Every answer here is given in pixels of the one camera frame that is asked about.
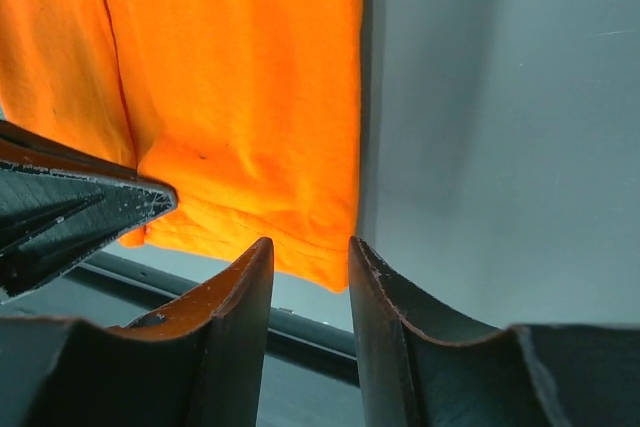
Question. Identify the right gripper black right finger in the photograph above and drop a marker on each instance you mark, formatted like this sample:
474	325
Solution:
423	363

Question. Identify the orange t shirt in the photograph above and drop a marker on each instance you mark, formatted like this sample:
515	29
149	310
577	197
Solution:
249	109

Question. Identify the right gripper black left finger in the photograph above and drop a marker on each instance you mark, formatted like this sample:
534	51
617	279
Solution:
195	361

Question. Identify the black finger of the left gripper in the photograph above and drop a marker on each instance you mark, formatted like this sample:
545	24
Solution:
60	206

